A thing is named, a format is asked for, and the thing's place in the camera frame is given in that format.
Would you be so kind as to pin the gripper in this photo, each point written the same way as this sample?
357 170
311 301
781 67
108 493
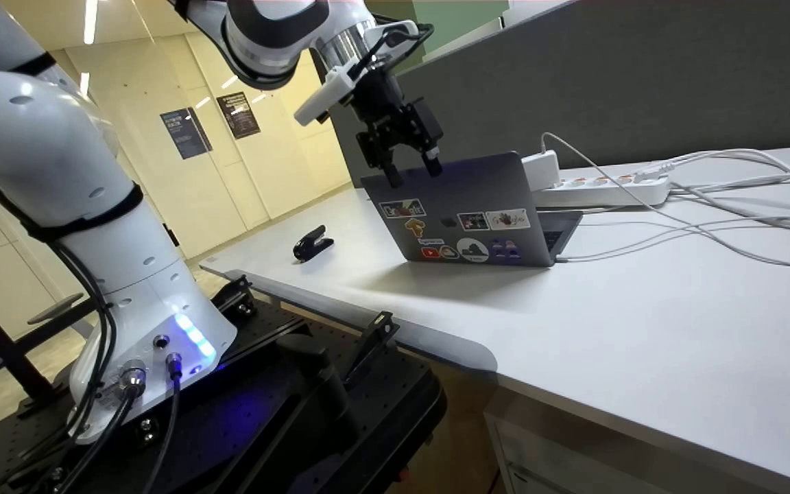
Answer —
380 103

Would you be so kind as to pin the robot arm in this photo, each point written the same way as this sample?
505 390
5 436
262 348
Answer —
38 137

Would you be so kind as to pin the grey laptop with stickers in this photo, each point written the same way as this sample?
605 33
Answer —
477 199

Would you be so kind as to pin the black stapler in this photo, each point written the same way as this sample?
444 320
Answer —
313 244

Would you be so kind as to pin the white power adapter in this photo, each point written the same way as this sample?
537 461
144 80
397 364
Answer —
541 169

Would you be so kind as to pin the white power strip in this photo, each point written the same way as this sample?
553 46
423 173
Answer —
601 191

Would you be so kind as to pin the grey partition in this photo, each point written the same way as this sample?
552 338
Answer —
614 82

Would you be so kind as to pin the black clamp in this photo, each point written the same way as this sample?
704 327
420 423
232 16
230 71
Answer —
323 384

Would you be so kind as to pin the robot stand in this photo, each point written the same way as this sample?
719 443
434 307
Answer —
244 418

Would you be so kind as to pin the black stand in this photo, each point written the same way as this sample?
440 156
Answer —
4 343

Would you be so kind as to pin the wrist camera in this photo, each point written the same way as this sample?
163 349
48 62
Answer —
326 92

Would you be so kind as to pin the dark wall poster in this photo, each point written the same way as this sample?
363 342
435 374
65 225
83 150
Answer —
185 133
238 114

